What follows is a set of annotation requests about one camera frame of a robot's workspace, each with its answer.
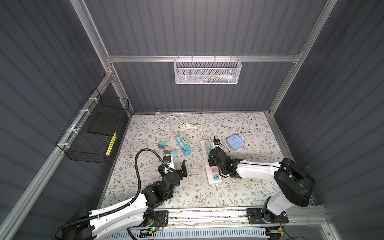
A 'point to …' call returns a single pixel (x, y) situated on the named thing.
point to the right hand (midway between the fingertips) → (212, 155)
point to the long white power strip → (212, 173)
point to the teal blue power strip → (185, 148)
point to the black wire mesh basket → (88, 137)
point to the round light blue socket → (235, 142)
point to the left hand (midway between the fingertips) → (177, 162)
